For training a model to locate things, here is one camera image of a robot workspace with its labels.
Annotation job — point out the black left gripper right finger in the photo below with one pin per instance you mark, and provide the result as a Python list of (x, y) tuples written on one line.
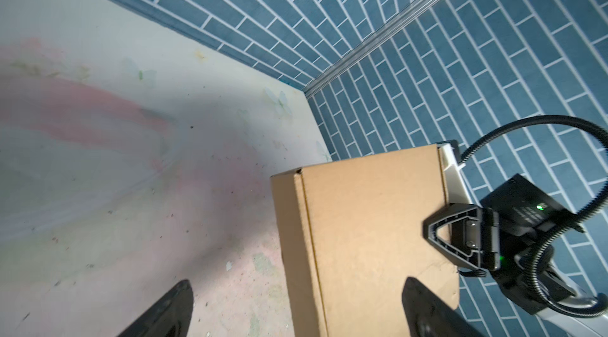
[(428, 315)]

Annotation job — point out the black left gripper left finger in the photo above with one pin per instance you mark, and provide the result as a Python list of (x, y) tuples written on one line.
[(171, 315)]

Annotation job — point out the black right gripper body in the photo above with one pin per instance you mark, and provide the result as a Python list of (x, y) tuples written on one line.
[(526, 215)]

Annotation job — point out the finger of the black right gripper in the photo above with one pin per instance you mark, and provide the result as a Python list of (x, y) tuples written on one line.
[(467, 235)]

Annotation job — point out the brown cardboard box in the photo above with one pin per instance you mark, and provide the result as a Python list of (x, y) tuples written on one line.
[(351, 234)]

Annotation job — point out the aluminium right corner post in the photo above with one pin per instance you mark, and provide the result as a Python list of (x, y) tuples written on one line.
[(373, 41)]

